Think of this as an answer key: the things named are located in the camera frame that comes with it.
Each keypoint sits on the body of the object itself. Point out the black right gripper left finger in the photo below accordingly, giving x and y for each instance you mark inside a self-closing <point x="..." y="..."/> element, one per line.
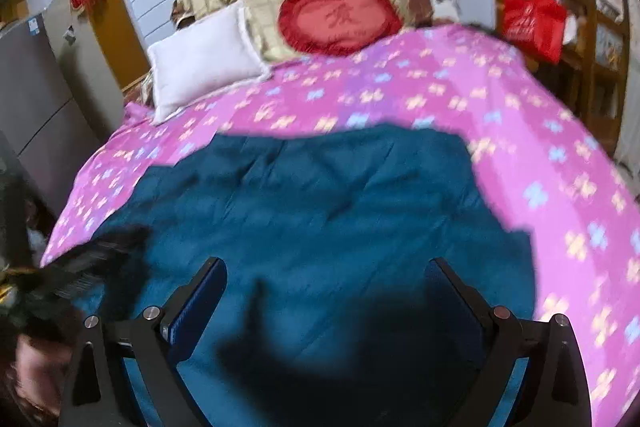
<point x="98" y="391"/>

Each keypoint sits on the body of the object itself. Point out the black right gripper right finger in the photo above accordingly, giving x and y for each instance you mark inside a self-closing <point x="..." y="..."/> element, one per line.
<point x="553" y="389"/>

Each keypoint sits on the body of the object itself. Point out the dark teal puffer jacket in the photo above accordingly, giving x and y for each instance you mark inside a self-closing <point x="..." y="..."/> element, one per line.
<point x="328" y="318"/>

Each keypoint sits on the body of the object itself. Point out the person's left hand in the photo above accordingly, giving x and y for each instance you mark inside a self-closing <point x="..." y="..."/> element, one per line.
<point x="40" y="367"/>

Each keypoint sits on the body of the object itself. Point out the pink floral bed quilt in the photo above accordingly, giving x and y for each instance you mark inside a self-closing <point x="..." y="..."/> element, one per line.
<point x="538" y="167"/>

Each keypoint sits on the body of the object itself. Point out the grey refrigerator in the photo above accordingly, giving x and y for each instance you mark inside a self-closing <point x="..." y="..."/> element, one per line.
<point x="59" y="99"/>

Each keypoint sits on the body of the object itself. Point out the wooden chair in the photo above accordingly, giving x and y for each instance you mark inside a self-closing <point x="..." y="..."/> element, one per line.
<point x="597" y="60"/>

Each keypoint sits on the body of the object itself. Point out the white pillow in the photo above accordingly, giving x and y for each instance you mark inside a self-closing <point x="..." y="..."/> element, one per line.
<point x="212" y="54"/>

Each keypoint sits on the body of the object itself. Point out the red plastic bag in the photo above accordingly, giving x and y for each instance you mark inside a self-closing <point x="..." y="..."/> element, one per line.
<point x="535" y="27"/>

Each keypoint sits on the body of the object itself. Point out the red heart-shaped cushion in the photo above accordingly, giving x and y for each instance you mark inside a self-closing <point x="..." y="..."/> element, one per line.
<point x="336" y="27"/>

